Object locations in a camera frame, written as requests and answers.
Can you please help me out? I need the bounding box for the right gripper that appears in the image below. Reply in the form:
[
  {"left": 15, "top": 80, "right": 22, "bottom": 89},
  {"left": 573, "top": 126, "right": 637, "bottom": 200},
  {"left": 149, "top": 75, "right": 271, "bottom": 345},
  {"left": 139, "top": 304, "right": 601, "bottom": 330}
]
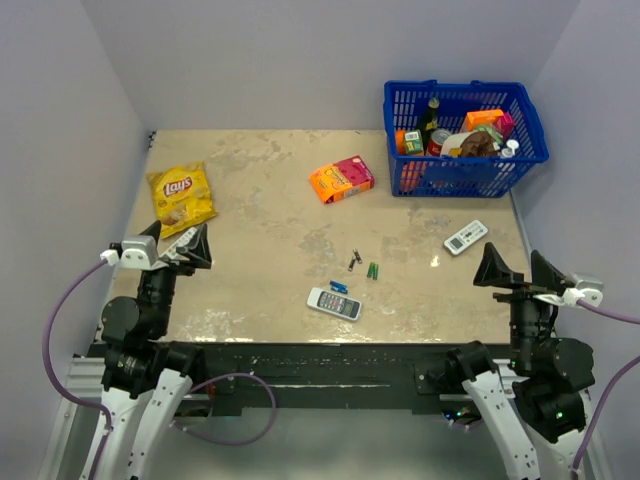
[{"left": 473, "top": 239, "right": 566, "bottom": 368}]

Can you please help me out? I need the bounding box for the white long remote control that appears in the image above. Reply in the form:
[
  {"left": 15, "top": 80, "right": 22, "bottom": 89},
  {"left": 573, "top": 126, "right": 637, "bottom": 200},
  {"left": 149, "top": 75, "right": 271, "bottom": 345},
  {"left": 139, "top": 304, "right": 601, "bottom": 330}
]
[{"left": 160, "top": 227, "right": 198, "bottom": 260}]

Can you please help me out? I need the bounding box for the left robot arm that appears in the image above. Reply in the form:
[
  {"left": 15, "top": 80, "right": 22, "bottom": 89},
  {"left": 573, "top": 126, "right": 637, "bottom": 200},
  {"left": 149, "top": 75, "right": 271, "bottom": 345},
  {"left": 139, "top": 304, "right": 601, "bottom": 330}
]
[{"left": 81, "top": 222, "right": 213, "bottom": 479}]

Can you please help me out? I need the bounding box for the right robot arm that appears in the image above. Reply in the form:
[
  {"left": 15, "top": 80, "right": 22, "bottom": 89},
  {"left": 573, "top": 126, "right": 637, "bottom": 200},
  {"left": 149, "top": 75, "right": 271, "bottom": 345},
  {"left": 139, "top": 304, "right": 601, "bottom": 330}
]
[{"left": 445, "top": 243, "right": 604, "bottom": 479}]

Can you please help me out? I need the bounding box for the small white remote control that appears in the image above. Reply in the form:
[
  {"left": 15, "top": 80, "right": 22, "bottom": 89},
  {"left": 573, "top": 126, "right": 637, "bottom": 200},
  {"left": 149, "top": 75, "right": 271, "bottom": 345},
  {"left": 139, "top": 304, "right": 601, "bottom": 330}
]
[{"left": 443, "top": 220, "right": 488, "bottom": 256}]

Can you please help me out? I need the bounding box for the grey-faced remote control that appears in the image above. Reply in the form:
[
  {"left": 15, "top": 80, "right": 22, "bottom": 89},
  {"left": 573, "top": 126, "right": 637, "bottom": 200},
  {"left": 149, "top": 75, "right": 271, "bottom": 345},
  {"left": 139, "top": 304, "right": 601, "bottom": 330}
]
[{"left": 306, "top": 287, "right": 362, "bottom": 322}]

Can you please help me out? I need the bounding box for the yellow Lays chips bag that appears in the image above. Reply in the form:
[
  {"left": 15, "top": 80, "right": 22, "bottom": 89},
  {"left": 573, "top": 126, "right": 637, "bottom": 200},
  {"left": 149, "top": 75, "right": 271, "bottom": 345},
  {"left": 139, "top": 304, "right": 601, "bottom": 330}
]
[{"left": 146, "top": 161, "right": 217, "bottom": 239}]

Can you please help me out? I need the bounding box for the white bottle cap item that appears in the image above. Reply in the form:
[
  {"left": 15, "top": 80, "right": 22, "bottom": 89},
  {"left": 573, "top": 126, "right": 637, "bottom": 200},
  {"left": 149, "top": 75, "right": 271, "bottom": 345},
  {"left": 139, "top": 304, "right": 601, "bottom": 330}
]
[{"left": 500, "top": 139, "right": 519, "bottom": 159}]

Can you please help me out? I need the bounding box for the brown snack packet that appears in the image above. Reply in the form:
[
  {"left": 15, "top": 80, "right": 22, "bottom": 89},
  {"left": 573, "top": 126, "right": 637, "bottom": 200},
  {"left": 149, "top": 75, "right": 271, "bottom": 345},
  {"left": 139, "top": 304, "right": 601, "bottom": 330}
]
[{"left": 440, "top": 130, "right": 500, "bottom": 158}]

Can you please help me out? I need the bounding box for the orange pink box in basket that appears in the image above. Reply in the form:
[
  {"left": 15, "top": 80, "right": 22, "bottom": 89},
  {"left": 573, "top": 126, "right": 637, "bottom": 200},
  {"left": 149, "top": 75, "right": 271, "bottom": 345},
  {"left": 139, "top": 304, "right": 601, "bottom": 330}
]
[{"left": 460, "top": 109, "right": 515, "bottom": 143}]

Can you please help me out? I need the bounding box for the blue battery right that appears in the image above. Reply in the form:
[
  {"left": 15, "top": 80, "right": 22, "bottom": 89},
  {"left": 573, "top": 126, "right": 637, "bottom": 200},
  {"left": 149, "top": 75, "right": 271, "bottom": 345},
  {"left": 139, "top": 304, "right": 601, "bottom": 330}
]
[{"left": 329, "top": 280, "right": 348, "bottom": 290}]

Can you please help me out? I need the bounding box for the blue battery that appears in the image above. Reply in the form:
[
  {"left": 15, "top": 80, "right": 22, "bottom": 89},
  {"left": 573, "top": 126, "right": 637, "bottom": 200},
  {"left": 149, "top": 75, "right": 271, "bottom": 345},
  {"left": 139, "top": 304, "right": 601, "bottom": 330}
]
[
  {"left": 329, "top": 280, "right": 348, "bottom": 290},
  {"left": 330, "top": 285, "right": 348, "bottom": 295}
]

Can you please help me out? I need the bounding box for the blue battery left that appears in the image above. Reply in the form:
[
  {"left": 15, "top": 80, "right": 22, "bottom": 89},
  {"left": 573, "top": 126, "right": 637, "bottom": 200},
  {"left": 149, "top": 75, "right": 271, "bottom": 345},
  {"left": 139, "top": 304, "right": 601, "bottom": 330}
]
[{"left": 330, "top": 285, "right": 348, "bottom": 295}]

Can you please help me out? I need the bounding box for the green yellow carton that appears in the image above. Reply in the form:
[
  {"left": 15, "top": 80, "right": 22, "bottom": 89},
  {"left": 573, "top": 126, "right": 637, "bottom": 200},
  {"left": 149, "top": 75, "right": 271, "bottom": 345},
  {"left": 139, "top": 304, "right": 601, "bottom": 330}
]
[{"left": 403, "top": 130, "right": 424, "bottom": 156}]

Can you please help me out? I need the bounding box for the dark glass bottle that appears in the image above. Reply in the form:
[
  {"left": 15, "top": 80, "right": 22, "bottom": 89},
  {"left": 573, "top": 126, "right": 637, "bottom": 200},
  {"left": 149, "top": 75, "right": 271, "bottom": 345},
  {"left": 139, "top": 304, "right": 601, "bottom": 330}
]
[{"left": 416, "top": 97, "right": 440, "bottom": 148}]

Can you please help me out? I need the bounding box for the orange pink sponge box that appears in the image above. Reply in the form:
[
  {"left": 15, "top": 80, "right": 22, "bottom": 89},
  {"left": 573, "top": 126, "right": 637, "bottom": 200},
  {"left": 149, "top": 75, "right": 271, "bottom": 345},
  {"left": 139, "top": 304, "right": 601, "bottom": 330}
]
[{"left": 309, "top": 155, "right": 375, "bottom": 205}]

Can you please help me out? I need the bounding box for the blue plastic basket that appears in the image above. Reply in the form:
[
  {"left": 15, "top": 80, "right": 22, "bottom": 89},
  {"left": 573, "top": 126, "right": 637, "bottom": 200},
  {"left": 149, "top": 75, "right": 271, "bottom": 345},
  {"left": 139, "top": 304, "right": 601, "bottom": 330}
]
[{"left": 383, "top": 80, "right": 549, "bottom": 198}]

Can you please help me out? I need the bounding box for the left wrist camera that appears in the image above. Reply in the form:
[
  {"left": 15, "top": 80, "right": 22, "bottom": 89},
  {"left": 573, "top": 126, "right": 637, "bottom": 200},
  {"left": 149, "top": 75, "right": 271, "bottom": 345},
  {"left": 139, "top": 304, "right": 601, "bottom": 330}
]
[{"left": 100, "top": 235, "right": 159, "bottom": 271}]

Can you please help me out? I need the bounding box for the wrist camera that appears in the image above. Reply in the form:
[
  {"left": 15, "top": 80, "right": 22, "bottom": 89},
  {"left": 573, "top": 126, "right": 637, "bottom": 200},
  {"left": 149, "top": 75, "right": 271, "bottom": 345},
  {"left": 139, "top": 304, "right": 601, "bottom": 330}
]
[
  {"left": 100, "top": 235, "right": 159, "bottom": 271},
  {"left": 534, "top": 273, "right": 604, "bottom": 308}
]

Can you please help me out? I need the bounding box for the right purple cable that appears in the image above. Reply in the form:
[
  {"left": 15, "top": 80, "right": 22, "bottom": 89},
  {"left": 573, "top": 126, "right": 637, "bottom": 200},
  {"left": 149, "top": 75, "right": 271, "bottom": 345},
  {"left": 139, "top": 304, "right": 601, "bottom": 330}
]
[{"left": 571, "top": 298, "right": 640, "bottom": 480}]

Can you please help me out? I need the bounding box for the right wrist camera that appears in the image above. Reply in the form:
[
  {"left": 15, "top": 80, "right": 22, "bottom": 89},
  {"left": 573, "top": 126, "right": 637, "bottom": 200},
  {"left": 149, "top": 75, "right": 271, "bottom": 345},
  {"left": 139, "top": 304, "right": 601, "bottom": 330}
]
[{"left": 534, "top": 273, "right": 604, "bottom": 308}]

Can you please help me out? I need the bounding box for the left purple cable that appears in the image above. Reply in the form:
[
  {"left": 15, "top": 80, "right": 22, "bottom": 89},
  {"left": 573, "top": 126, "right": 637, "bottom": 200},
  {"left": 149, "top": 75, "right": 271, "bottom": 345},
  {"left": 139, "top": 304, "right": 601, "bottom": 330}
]
[{"left": 41, "top": 259, "right": 114, "bottom": 480}]

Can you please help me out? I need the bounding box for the black table front rail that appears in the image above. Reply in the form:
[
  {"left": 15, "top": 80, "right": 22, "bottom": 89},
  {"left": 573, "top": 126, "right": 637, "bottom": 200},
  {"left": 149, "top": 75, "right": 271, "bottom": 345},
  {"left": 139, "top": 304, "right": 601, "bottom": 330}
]
[{"left": 185, "top": 343, "right": 470, "bottom": 416}]

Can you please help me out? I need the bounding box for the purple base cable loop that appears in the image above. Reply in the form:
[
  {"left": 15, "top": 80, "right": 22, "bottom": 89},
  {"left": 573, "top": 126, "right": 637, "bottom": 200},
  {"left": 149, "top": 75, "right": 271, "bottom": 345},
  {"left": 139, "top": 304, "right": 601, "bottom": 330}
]
[{"left": 169, "top": 372, "right": 278, "bottom": 446}]

